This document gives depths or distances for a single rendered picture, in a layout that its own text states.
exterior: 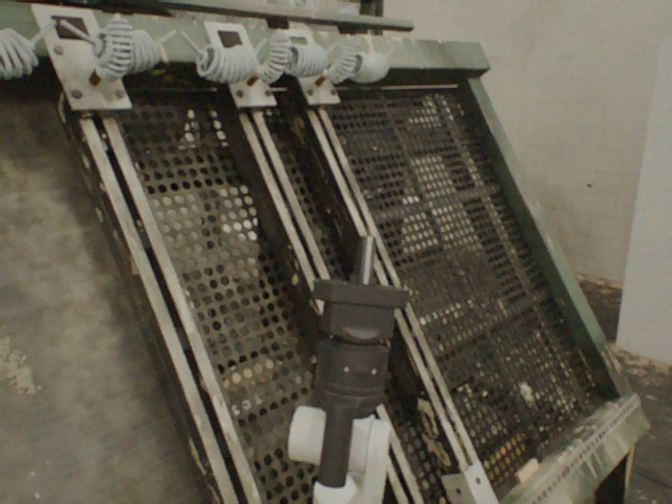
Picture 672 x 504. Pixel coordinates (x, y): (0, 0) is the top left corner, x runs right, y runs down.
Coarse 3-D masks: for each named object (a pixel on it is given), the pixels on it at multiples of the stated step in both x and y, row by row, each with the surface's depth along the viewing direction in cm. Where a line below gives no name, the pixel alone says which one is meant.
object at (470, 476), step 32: (288, 32) 138; (352, 32) 131; (352, 64) 131; (288, 96) 142; (320, 96) 137; (320, 128) 139; (320, 160) 138; (320, 192) 140; (352, 192) 138; (352, 224) 135; (352, 256) 137; (384, 256) 137; (416, 320) 135; (416, 352) 132; (416, 384) 132; (416, 416) 133; (448, 416) 131; (448, 448) 129; (448, 480) 131; (480, 480) 129
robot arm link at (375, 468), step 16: (384, 432) 73; (368, 448) 72; (384, 448) 72; (368, 464) 72; (384, 464) 72; (352, 480) 80; (368, 480) 73; (384, 480) 77; (320, 496) 77; (336, 496) 77; (352, 496) 77; (368, 496) 73
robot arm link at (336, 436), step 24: (336, 384) 71; (384, 384) 74; (312, 408) 76; (336, 408) 68; (360, 408) 71; (312, 432) 73; (336, 432) 68; (360, 432) 72; (312, 456) 73; (336, 456) 68; (360, 456) 72; (336, 480) 69
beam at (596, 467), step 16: (624, 400) 182; (592, 416) 175; (608, 416) 173; (640, 416) 184; (576, 432) 167; (592, 432) 166; (624, 432) 175; (640, 432) 181; (560, 448) 160; (608, 448) 167; (624, 448) 172; (544, 464) 153; (560, 464) 152; (592, 464) 160; (608, 464) 165; (528, 480) 147; (544, 480) 146; (576, 480) 154; (592, 480) 158; (512, 496) 141; (528, 496) 140; (560, 496) 147; (576, 496) 151
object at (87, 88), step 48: (48, 48) 99; (96, 96) 101; (96, 144) 102; (96, 192) 103; (144, 240) 102; (144, 288) 98; (192, 336) 100; (192, 384) 97; (192, 432) 97; (240, 480) 97
